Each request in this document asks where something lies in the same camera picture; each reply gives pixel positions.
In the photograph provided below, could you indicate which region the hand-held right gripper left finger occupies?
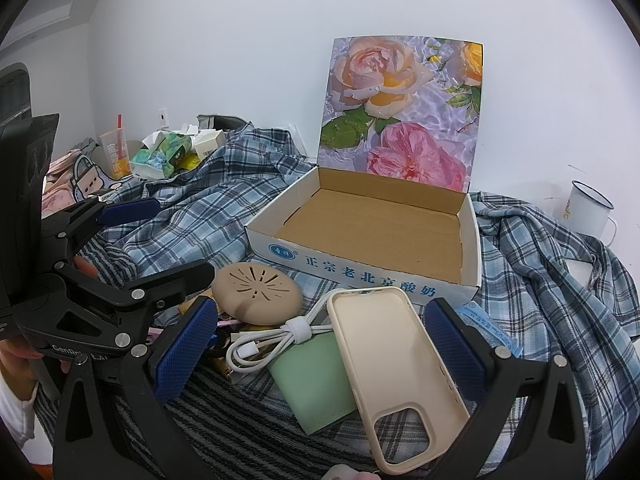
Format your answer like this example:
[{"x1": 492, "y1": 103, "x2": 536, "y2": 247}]
[{"x1": 52, "y1": 296, "x2": 221, "y2": 480}]

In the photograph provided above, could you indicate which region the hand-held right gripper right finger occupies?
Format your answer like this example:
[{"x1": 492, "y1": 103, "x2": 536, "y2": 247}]
[{"x1": 424, "y1": 297, "x2": 586, "y2": 480}]

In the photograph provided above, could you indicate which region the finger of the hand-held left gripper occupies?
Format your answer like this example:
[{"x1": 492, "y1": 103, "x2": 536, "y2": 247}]
[
  {"x1": 55, "y1": 260, "x2": 216, "y2": 328},
  {"x1": 40, "y1": 197, "x2": 161, "y2": 266}
]

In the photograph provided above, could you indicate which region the blue tissue packet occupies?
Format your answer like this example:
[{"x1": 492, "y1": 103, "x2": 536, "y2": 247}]
[{"x1": 452, "y1": 300, "x2": 523, "y2": 361}]

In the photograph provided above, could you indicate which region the beige phone case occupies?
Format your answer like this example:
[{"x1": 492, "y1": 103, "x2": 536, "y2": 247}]
[{"x1": 326, "y1": 286, "x2": 471, "y2": 476}]

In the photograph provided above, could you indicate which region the beige round silicone pad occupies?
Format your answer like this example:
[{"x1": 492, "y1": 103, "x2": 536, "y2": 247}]
[{"x1": 211, "y1": 262, "x2": 302, "y2": 324}]

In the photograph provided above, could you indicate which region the white charging cable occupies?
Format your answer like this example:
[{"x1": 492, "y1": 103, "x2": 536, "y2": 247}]
[{"x1": 225, "y1": 287, "x2": 346, "y2": 373}]

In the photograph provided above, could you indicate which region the green pouch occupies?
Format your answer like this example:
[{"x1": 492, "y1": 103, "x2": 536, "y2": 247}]
[{"x1": 267, "y1": 332, "x2": 361, "y2": 436}]

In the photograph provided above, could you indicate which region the floral lid cardboard box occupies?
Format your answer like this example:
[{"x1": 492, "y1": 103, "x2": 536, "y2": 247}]
[{"x1": 244, "y1": 36, "x2": 485, "y2": 306}]

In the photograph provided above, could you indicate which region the white pink plush toy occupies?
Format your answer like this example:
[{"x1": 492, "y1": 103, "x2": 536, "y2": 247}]
[{"x1": 324, "y1": 467, "x2": 386, "y2": 480}]

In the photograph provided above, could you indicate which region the person's left hand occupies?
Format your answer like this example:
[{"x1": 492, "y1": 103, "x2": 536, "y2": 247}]
[{"x1": 0, "y1": 337, "x2": 71, "y2": 391}]

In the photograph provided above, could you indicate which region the clear cup with red straw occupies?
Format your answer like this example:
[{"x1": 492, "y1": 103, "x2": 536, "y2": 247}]
[{"x1": 98, "y1": 114, "x2": 132, "y2": 181}]

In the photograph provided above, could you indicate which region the cartoon print blanket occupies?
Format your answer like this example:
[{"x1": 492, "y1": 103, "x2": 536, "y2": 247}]
[{"x1": 42, "y1": 137, "x2": 133, "y2": 218}]

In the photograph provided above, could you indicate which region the green floral tissue pack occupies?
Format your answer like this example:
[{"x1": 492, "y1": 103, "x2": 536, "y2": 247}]
[{"x1": 130, "y1": 130, "x2": 196, "y2": 181}]

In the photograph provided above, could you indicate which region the blue plaid shirt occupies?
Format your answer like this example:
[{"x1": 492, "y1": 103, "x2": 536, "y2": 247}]
[{"x1": 100, "y1": 122, "x2": 640, "y2": 480}]

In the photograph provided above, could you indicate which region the grey striped blanket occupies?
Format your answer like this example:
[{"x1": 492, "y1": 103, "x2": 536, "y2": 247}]
[{"x1": 30, "y1": 235, "x2": 451, "y2": 480}]

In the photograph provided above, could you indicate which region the small white box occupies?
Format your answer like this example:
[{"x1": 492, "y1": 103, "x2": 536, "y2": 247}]
[{"x1": 192, "y1": 129, "x2": 226, "y2": 160}]

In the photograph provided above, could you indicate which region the grey bag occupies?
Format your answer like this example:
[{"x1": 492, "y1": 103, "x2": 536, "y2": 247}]
[{"x1": 196, "y1": 114, "x2": 251, "y2": 133}]

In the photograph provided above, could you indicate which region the white enamel mug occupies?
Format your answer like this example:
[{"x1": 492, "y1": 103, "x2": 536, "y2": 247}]
[{"x1": 559, "y1": 180, "x2": 618, "y2": 238}]

